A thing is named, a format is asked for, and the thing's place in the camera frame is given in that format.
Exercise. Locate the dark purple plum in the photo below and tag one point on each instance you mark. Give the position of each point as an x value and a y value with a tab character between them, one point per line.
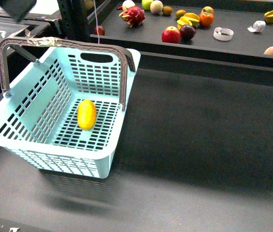
187	32

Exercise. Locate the yellow star fruit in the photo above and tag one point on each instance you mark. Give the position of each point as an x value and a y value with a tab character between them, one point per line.
189	18
268	17

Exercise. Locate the clear tape roll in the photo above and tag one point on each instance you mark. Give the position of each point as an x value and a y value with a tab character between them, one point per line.
223	34

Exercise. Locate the yellow mango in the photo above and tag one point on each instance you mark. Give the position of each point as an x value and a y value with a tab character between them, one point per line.
86	114

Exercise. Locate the green apple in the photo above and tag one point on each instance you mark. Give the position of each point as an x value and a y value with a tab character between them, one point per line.
146	4

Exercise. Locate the brown kiwi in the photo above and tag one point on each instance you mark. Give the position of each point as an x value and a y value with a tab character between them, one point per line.
167	10
180	13

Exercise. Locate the light blue plastic basket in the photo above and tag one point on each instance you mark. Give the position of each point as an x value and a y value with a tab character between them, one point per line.
43	81

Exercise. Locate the pale round melon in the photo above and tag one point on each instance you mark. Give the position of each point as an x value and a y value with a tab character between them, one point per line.
127	4

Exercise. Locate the pale peach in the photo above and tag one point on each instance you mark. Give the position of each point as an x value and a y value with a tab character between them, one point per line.
156	7

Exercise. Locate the silver tape roll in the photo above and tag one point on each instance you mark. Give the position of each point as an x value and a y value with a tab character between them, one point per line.
258	26

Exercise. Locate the red green mango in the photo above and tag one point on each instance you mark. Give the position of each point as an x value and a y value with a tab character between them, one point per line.
207	9

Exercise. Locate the orange persimmon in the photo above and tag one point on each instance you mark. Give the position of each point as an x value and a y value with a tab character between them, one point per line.
206	19

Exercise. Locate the small dark red apple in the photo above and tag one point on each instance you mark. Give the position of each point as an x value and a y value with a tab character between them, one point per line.
99	30

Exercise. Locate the black metal rack post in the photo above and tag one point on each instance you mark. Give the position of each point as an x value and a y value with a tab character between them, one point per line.
74	20

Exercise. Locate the pink dragon fruit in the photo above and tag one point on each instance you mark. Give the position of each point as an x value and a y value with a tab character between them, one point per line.
133	16

